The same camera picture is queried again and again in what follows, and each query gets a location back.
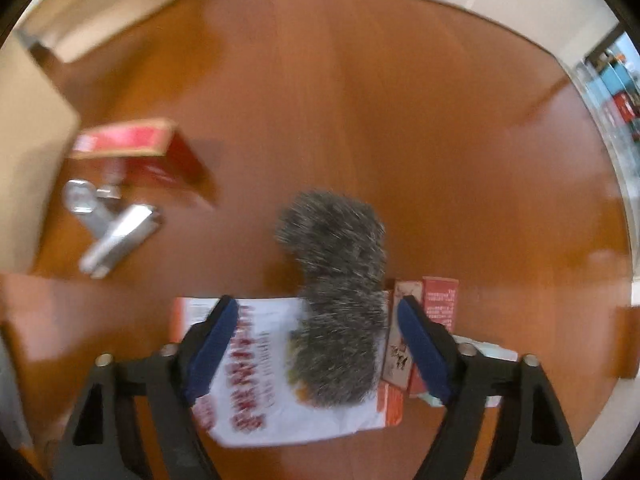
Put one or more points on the silver metal clip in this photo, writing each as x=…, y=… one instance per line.
x=120, y=235

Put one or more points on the long white red carton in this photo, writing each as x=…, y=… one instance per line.
x=440, y=300

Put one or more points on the white printed packet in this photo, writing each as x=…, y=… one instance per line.
x=260, y=410

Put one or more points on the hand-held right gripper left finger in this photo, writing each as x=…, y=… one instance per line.
x=212, y=350

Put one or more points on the beige square trash bin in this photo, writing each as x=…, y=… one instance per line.
x=30, y=160

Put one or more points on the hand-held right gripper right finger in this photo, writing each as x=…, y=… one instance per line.
x=425, y=355

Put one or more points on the red plastic crate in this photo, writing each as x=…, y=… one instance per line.
x=627, y=107

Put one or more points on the red open box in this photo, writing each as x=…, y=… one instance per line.
x=185, y=160

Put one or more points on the blue plastic tub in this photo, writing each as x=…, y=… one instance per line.
x=617, y=77

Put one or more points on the grey furry windscreen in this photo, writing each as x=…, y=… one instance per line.
x=340, y=310

